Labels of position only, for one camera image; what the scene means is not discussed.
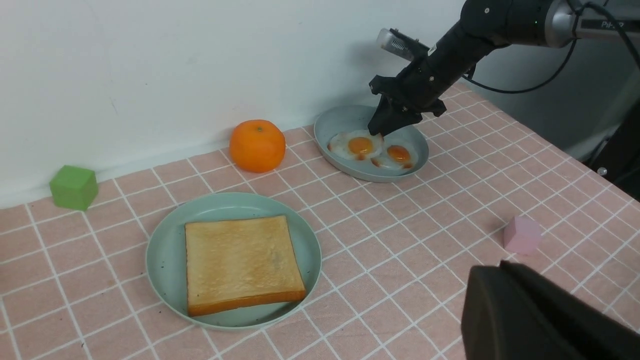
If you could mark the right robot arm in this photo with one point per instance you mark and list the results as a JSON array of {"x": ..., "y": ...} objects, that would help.
[{"x": 483, "y": 27}]

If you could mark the orange fruit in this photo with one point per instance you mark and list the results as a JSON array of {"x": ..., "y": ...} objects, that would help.
[{"x": 257, "y": 146}]

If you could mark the green cube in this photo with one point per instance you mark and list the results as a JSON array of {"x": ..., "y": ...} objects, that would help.
[{"x": 74, "y": 188}]

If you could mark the toast slice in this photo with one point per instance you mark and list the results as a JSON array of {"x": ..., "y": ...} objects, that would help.
[{"x": 238, "y": 263}]

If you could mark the pink checkered tablecloth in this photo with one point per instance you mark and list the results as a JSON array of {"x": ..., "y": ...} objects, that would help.
[{"x": 395, "y": 256}]

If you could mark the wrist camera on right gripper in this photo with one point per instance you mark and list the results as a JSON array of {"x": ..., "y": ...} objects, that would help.
[{"x": 401, "y": 45}]

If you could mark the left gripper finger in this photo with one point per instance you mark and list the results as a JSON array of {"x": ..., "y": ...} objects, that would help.
[{"x": 511, "y": 312}]

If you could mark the teal center plate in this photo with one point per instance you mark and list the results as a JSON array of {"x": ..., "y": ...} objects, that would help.
[{"x": 166, "y": 259}]

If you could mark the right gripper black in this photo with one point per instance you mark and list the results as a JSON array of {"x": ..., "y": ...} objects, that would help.
[{"x": 417, "y": 88}]

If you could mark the pink foam block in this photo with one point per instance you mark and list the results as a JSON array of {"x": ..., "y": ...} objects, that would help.
[{"x": 522, "y": 235}]

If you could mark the grey-blue egg plate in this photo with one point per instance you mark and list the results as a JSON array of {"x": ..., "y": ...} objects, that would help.
[{"x": 347, "y": 118}]

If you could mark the fried egg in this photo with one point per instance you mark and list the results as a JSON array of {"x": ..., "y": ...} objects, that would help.
[
  {"x": 397, "y": 154},
  {"x": 356, "y": 145}
]

